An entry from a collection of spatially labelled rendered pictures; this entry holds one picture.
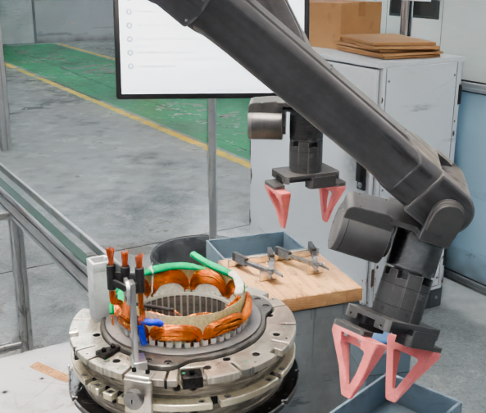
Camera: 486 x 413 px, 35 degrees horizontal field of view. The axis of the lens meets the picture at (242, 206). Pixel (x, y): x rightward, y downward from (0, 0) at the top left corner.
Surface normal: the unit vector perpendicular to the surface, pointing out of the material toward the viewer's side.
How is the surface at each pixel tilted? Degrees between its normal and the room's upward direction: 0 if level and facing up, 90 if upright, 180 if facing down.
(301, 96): 105
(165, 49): 83
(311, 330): 90
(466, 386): 0
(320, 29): 90
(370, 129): 100
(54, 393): 0
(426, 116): 90
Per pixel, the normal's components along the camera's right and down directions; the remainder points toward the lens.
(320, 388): 0.35, 0.29
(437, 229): -0.10, 0.51
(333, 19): -0.76, 0.19
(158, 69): 0.07, 0.19
